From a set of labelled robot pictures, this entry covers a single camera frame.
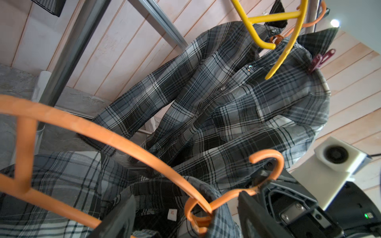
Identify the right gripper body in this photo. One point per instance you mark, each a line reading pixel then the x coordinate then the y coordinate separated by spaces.
pixel 295 209

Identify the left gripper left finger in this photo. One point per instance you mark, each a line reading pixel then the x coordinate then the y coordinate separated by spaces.
pixel 119 222

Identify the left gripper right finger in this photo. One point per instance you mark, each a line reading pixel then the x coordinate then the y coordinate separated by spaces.
pixel 255 221

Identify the grey plaid shirt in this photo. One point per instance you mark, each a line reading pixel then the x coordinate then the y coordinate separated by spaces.
pixel 221 108
pixel 94 184

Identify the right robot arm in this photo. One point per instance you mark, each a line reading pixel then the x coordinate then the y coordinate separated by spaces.
pixel 352 214

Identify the pink clothespin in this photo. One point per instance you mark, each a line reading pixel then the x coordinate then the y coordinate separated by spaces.
pixel 320 59

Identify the metal clothes rack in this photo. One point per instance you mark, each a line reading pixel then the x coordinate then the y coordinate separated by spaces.
pixel 48 89

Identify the black mesh shelf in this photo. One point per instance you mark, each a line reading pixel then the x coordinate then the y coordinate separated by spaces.
pixel 54 7

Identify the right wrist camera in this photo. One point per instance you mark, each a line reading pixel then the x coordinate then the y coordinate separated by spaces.
pixel 332 164

